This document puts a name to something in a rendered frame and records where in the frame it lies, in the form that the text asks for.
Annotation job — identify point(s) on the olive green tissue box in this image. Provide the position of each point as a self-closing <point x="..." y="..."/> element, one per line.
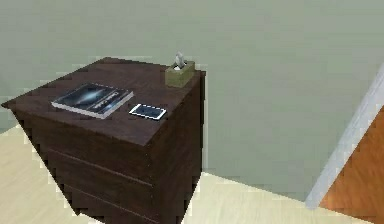
<point x="180" y="75"/>

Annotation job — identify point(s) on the white-edged mobile phone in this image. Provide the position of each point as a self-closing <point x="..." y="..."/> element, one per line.
<point x="148" y="111"/>

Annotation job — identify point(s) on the dark brown chest of drawers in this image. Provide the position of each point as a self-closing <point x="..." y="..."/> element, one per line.
<point x="110" y="166"/>

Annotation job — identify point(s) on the dark blue book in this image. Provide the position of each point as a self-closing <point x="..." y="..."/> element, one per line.
<point x="90" y="99"/>

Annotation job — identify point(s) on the orange wooden room door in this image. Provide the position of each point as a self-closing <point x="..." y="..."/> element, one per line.
<point x="361" y="180"/>

